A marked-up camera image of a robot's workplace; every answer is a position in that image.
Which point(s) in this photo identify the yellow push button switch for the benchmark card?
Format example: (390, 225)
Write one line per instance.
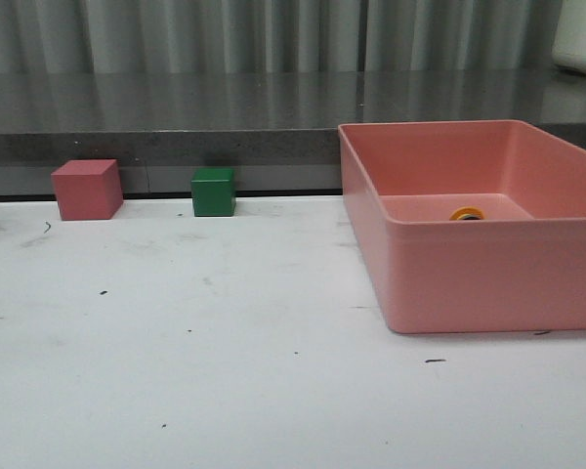
(467, 213)

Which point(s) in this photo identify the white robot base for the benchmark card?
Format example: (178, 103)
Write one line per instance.
(569, 47)

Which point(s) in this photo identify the green cube block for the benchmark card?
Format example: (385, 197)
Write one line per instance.
(213, 192)

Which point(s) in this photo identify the grey stone counter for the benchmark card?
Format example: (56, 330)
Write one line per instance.
(278, 131)

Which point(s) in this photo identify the pink cube block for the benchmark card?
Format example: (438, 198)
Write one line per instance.
(88, 189)

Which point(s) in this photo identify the pink plastic bin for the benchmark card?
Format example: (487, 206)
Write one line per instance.
(521, 268)

